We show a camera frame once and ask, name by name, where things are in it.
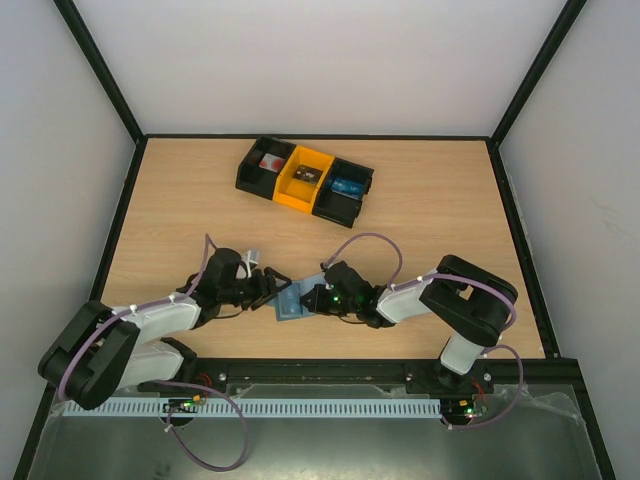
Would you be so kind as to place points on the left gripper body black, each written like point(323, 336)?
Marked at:
point(245, 294)

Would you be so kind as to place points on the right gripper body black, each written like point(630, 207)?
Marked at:
point(320, 296)

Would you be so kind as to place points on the teal leather card holder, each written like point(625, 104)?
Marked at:
point(305, 285)

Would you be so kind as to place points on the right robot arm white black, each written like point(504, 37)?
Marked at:
point(475, 303)

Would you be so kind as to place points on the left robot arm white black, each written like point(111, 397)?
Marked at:
point(104, 349)

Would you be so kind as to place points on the blue card in bin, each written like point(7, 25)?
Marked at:
point(347, 188)

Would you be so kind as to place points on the dark card in yellow bin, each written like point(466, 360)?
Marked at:
point(308, 174)

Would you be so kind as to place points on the red white card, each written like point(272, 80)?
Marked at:
point(272, 163)

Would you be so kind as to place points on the right black storage bin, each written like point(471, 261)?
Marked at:
point(337, 208)

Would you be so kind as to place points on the black storage bin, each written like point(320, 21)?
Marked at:
point(258, 171)
point(337, 208)

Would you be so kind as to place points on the yellow storage bin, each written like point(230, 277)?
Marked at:
point(296, 194)

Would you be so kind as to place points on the left black storage bin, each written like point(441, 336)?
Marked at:
point(258, 171)

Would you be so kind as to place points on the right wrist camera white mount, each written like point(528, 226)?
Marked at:
point(327, 264)

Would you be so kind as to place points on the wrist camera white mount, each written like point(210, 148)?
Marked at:
point(327, 264)
point(249, 261)

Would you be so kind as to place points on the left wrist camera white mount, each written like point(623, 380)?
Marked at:
point(249, 261)

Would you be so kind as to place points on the black mounting rail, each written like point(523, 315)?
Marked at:
point(422, 376)

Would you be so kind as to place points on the white slotted cable duct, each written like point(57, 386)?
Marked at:
point(263, 408)

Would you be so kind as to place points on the black enclosure frame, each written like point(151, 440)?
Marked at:
point(560, 29)

